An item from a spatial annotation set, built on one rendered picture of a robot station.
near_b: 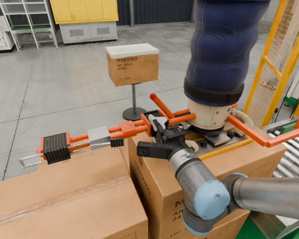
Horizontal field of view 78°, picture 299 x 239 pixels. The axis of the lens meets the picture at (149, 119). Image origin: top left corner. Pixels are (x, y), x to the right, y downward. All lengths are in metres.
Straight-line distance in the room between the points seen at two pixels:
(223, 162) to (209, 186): 0.33
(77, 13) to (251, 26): 7.30
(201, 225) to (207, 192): 0.14
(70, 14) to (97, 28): 0.97
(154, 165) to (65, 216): 0.37
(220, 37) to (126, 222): 0.69
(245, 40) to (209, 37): 0.10
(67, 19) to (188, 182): 7.49
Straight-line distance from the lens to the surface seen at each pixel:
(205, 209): 0.48
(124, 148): 1.57
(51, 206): 0.86
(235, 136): 0.90
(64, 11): 7.73
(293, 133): 0.83
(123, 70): 2.39
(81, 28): 7.87
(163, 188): 0.67
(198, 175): 0.49
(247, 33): 0.66
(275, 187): 0.52
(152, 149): 0.58
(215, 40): 0.64
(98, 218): 0.78
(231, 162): 0.81
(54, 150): 0.63
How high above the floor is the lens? 1.62
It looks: 35 degrees down
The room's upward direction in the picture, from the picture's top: straight up
